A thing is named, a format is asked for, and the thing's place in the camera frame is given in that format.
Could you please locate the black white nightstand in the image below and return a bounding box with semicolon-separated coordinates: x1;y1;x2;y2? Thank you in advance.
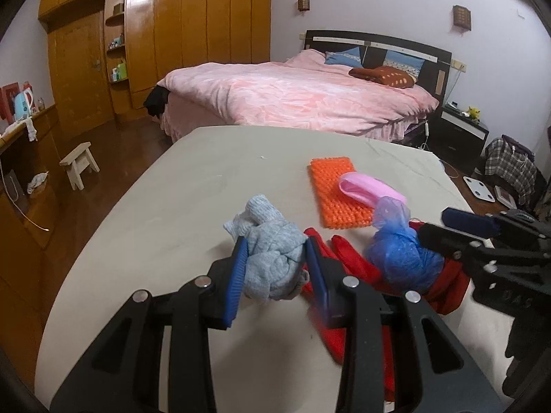
428;107;489;175

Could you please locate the black cloth at bed corner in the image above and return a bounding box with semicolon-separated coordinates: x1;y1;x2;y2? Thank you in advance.
143;85;170;117

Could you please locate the right blue patterned pillow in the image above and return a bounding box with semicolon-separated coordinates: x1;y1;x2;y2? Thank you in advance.
383;50;425;79

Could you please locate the brown dotted cushion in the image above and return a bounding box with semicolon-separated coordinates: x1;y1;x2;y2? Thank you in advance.
349;66;417;88

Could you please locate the blue plastic bag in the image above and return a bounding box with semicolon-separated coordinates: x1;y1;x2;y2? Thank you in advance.
365;197;445;293

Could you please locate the wooden wardrobe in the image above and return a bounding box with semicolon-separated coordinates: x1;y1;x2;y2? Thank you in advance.
38;0;271;136

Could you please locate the white crumpled paper on desk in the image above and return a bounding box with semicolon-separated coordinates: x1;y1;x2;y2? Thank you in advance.
27;172;49;195

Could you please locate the bed with pink cover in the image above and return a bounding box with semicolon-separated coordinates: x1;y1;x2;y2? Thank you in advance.
158;50;439;142

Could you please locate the yellow plush toy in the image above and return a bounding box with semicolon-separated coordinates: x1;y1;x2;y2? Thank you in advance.
467;106;480;121

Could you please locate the wall lamp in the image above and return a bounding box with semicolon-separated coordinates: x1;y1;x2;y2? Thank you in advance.
452;5;472;31
297;0;310;12

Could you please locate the red plastic bag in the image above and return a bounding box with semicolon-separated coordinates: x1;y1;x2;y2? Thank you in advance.
305;229;480;412

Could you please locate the left wall lamp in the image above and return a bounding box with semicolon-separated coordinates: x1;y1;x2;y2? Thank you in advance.
297;0;310;12

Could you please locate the black bed headboard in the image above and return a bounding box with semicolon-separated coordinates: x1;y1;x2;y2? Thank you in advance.
303;30;452;104

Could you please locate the left blue pillow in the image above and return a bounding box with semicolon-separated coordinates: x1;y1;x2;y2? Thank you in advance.
325;47;362;68

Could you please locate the pink foam net sleeve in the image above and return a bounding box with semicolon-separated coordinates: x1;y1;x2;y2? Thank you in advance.
338;172;407;208

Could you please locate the grey cloth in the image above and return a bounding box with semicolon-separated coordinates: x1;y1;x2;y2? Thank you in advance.
223;194;309;302

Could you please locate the wooden side desk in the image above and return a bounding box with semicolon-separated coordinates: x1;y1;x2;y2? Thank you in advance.
1;105;59;297

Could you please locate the beige table cloth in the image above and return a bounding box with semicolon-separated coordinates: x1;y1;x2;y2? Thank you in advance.
33;125;514;413

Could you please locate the white bathroom scale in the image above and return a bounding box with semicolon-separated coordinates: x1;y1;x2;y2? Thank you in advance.
462;175;496;203

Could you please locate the plaid cloth on chair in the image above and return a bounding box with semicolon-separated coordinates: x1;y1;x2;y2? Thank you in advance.
484;135;542;208

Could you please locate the blue electric kettle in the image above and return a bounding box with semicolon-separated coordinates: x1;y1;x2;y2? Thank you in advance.
14;88;34;121

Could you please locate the right wall lamp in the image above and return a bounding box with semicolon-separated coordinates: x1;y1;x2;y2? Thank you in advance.
452;5;472;31

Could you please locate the orange foam net sheet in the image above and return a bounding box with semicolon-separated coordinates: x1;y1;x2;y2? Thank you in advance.
308;157;374;229

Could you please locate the book on floor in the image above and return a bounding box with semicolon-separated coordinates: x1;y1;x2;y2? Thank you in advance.
494;186;517;210

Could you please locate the small white wooden stool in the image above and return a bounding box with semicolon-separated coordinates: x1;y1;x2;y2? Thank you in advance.
59;142;100;190

